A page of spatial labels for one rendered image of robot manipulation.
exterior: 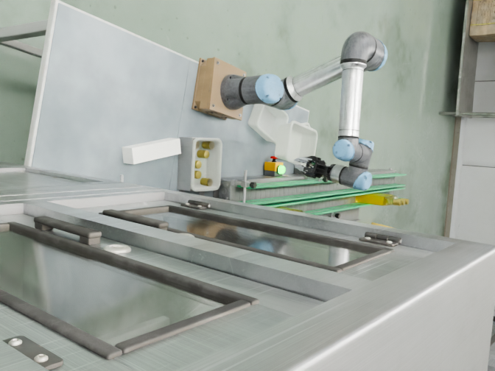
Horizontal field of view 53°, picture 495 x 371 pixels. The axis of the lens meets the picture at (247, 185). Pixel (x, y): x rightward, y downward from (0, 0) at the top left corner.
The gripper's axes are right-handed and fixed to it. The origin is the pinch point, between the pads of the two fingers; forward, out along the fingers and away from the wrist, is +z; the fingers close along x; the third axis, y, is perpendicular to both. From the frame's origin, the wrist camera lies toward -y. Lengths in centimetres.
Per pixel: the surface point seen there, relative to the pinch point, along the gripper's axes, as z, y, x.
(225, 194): 22.3, 14.7, 21.6
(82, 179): -3, 103, 17
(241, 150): 35.9, -4.4, 1.7
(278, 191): 20.7, -21.9, 16.5
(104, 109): 36, 74, -2
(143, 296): -84, 147, 13
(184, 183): 28.5, 34.3, 20.0
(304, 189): 21, -45, 14
